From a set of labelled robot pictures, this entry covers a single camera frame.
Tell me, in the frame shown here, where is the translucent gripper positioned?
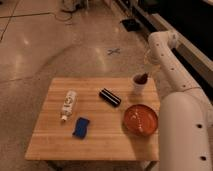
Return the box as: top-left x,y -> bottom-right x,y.
143,49 -> 160,77

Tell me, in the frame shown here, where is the red chili pepper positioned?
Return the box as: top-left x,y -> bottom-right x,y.
136,73 -> 148,84

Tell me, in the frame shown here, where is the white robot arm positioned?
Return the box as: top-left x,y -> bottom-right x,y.
148,30 -> 213,171

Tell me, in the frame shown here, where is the black floor plate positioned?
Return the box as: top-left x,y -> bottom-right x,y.
121,19 -> 140,32

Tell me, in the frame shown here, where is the black rectangular box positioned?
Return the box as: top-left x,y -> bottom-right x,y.
99,89 -> 121,107

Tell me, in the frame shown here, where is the orange plate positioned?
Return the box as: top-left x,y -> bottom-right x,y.
123,104 -> 158,136

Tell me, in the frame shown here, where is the white plastic bottle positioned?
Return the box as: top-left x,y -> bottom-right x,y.
61,91 -> 77,122

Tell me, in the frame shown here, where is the wooden table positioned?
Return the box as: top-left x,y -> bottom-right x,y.
25,78 -> 159,163

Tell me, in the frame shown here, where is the blue sponge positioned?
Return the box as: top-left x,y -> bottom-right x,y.
73,117 -> 90,139

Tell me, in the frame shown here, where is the white equipment base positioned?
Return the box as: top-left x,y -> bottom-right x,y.
61,0 -> 88,13

